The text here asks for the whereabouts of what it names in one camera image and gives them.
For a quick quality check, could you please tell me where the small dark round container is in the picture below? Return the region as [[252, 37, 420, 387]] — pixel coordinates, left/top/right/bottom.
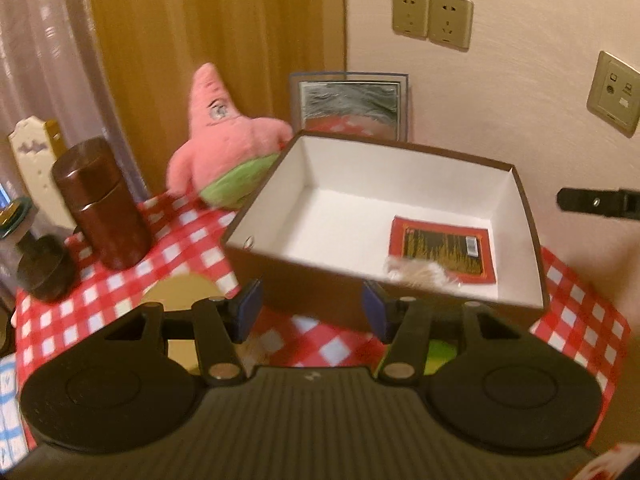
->
[[16, 235, 77, 304]]

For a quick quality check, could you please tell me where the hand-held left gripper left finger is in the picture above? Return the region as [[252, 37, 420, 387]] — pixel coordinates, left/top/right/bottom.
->
[[102, 276, 265, 387]]

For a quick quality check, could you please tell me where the clear acrylic picture frame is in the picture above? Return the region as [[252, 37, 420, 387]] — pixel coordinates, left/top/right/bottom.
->
[[289, 71, 412, 143]]

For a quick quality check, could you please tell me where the yellow round coaster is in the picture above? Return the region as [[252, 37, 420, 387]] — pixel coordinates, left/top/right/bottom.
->
[[140, 275, 226, 373]]

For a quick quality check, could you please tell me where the red white printed card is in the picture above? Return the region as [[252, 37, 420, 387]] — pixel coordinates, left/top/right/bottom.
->
[[575, 441, 640, 480]]

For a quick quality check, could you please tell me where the brown wooden cylinder canister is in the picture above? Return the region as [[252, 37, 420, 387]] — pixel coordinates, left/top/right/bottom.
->
[[51, 136, 153, 271]]

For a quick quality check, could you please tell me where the wooden door panel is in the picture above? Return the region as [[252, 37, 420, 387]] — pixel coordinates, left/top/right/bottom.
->
[[85, 0, 349, 196]]

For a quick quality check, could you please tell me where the blue white checkered cloth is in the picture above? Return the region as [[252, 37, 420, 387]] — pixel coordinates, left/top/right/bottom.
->
[[0, 355, 32, 467]]

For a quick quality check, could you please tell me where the beige data wall socket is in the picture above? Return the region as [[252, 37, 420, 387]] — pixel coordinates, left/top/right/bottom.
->
[[586, 50, 640, 137]]

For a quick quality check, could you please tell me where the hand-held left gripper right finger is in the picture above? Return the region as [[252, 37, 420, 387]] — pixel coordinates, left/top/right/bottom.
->
[[362, 280, 531, 387]]

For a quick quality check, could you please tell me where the brown cardboard box white inside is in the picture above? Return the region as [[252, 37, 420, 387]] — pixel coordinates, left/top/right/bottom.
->
[[220, 130, 551, 333]]

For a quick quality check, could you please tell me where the red white checkered tablecloth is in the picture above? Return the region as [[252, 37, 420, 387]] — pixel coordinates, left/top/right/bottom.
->
[[12, 187, 632, 443]]

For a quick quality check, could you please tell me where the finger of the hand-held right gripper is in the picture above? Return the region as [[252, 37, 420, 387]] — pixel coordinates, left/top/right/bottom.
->
[[556, 186, 640, 221]]

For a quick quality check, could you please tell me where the red black flat packet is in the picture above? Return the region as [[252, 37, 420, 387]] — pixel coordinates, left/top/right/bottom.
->
[[387, 215, 499, 286]]

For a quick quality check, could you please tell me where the beige power wall socket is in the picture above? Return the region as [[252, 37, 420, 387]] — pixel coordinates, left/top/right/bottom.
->
[[427, 0, 474, 51], [391, 0, 430, 39]]

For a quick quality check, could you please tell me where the white decorative bat board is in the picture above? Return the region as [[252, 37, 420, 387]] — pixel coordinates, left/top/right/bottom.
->
[[7, 116, 77, 232]]

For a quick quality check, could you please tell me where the pink starfish plush toy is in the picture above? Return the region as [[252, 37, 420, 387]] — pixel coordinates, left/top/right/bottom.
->
[[165, 62, 295, 211]]

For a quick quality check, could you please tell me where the clear wrapper with white fluff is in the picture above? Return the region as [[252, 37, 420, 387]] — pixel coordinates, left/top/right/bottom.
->
[[382, 255, 455, 292]]

